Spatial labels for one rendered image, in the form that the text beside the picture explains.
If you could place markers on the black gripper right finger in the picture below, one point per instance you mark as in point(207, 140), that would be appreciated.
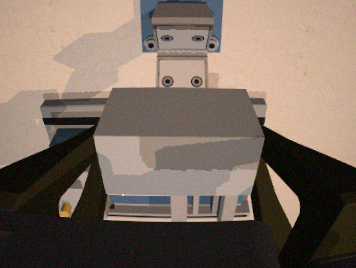
point(326, 189)

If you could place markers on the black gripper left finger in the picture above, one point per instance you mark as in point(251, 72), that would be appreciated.
point(36, 183)

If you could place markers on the grey metal block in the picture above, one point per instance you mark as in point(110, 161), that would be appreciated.
point(174, 141)

